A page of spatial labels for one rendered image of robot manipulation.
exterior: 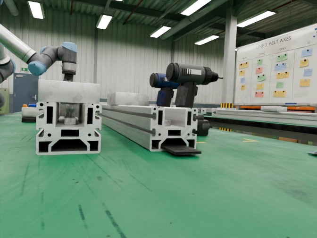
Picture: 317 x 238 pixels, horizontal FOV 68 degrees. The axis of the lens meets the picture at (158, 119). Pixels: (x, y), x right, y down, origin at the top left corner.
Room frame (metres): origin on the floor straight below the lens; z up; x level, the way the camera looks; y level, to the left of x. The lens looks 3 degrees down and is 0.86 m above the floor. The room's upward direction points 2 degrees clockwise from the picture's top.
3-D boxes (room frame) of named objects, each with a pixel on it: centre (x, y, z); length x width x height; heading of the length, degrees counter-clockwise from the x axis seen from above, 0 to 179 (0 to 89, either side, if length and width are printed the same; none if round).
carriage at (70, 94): (0.52, 0.20, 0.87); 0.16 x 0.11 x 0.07; 22
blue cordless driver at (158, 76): (0.98, -0.06, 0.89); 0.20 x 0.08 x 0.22; 113
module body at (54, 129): (0.76, 0.29, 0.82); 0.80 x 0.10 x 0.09; 22
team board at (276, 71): (3.50, -1.66, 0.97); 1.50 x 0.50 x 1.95; 22
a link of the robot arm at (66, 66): (1.29, 0.50, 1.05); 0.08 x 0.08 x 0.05
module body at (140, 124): (0.83, 0.11, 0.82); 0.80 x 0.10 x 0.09; 22
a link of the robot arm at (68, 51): (1.29, 0.50, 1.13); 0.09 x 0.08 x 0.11; 80
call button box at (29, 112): (0.97, 0.51, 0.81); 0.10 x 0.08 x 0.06; 112
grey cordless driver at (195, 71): (0.75, -0.12, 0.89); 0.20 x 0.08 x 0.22; 113
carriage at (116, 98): (0.83, 0.11, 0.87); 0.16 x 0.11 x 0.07; 22
